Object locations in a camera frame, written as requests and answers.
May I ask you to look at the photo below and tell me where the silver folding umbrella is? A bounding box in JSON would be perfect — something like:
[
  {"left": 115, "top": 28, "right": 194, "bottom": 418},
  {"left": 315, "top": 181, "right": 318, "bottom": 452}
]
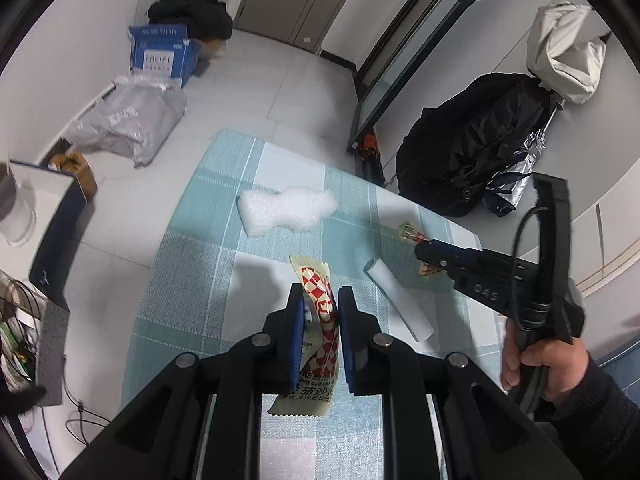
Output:
[{"left": 482, "top": 100, "right": 568, "bottom": 216}]

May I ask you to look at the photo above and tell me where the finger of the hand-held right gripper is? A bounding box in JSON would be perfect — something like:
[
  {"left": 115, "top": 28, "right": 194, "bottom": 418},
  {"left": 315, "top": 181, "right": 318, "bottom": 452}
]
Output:
[
  {"left": 414, "top": 244, "right": 468, "bottom": 281},
  {"left": 430, "top": 240, "right": 483, "bottom": 267}
]

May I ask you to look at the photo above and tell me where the orange black object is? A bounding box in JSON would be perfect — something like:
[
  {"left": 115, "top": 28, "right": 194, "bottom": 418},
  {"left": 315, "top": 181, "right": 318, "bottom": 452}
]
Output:
[{"left": 350, "top": 130, "right": 386, "bottom": 186}]

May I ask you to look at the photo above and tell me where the orange red patterned snack wrapper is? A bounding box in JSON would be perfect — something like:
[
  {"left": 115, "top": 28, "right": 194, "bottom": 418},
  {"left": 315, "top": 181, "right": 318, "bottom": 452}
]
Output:
[{"left": 397, "top": 221, "right": 443, "bottom": 277}]

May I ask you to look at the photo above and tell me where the grey plastic mailer bag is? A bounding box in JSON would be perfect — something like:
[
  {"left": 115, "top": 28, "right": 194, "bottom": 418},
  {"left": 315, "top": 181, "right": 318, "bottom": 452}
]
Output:
[{"left": 65, "top": 75, "right": 188, "bottom": 168}]

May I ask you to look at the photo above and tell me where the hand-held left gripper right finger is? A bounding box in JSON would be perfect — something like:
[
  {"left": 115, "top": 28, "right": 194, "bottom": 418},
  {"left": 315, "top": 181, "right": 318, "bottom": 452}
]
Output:
[{"left": 337, "top": 285, "right": 583, "bottom": 480}]

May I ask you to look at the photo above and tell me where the brown cardboard box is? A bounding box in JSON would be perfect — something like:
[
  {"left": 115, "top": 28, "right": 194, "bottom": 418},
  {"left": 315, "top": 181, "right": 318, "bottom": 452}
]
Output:
[{"left": 200, "top": 37, "right": 226, "bottom": 61}]

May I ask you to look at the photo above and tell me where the person's right forearm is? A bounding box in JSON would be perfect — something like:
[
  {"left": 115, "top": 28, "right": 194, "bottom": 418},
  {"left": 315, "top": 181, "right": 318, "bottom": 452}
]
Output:
[{"left": 537, "top": 355, "right": 640, "bottom": 480}]

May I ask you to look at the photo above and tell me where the black backpack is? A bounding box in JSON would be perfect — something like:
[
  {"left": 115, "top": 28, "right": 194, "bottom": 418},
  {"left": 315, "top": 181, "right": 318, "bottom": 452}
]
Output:
[{"left": 395, "top": 72, "right": 558, "bottom": 218}]

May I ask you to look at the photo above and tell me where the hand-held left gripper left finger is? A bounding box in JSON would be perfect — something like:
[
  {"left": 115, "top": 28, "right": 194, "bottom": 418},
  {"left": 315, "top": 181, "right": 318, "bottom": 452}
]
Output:
[{"left": 60, "top": 282, "right": 306, "bottom": 480}]

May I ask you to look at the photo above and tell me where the black framed glass door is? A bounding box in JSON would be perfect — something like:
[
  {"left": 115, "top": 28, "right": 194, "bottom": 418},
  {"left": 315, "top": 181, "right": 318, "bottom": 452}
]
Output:
[{"left": 347, "top": 0, "right": 501, "bottom": 156}]

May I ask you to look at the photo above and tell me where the person's right hand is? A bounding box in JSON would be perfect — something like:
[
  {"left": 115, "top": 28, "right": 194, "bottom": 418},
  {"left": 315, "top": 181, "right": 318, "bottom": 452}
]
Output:
[{"left": 501, "top": 317, "right": 591, "bottom": 403}]

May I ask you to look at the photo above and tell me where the teal checkered tablecloth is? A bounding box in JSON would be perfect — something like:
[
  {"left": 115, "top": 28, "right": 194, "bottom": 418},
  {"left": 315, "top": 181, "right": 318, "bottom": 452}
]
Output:
[{"left": 117, "top": 127, "right": 506, "bottom": 480}]

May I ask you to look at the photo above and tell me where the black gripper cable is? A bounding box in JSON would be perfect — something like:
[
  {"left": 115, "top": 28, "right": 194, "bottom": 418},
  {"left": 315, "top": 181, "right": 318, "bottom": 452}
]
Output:
[{"left": 510, "top": 205, "right": 551, "bottom": 411}]

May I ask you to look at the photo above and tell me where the black clothes pile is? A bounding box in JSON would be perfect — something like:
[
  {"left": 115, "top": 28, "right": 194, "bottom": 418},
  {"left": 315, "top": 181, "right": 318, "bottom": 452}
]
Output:
[{"left": 147, "top": 0, "right": 234, "bottom": 41}]

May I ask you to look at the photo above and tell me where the black furry object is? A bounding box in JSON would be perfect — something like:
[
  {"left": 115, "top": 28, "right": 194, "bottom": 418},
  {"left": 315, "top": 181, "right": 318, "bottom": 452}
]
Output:
[{"left": 0, "top": 385, "right": 48, "bottom": 421}]

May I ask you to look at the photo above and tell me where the white paper roll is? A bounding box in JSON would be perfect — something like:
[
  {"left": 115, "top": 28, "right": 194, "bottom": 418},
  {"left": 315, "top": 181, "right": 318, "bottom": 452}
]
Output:
[{"left": 363, "top": 258, "right": 435, "bottom": 342}]

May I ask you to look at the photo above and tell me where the grey perforated board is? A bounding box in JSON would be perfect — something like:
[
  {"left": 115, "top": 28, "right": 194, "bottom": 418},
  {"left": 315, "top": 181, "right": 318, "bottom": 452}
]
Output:
[{"left": 35, "top": 305, "right": 71, "bottom": 406}]

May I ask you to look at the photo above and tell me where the cream red checkered snack wrapper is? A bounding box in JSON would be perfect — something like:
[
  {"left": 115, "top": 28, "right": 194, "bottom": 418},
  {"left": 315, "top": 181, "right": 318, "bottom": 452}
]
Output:
[{"left": 267, "top": 254, "right": 341, "bottom": 418}]

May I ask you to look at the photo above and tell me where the white plastic cup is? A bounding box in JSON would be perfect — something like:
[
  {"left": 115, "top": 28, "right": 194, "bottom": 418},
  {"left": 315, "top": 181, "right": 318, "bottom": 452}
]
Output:
[{"left": 0, "top": 160, "right": 36, "bottom": 246}]

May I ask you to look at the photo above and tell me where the white foam sheet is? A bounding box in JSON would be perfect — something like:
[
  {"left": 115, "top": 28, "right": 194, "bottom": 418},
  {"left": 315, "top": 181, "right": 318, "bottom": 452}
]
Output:
[{"left": 237, "top": 185, "right": 339, "bottom": 236}]

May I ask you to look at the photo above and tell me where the grey door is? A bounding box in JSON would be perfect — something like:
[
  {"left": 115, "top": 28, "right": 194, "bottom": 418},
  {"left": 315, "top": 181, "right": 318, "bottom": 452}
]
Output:
[{"left": 235, "top": 0, "right": 373, "bottom": 53}]

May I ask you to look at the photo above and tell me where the blue cardboard box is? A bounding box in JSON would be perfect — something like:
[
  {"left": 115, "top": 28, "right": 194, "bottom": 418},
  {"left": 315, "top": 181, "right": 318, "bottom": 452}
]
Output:
[{"left": 128, "top": 24, "right": 203, "bottom": 88}]

